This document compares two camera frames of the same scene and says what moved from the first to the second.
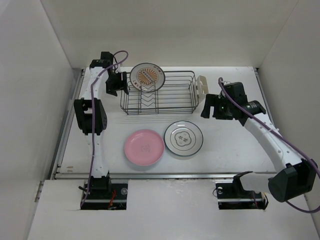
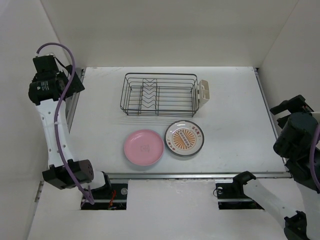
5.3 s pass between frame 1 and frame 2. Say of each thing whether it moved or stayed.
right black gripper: moved
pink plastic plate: stayed
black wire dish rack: stayed
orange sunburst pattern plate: moved
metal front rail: stayed
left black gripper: moved
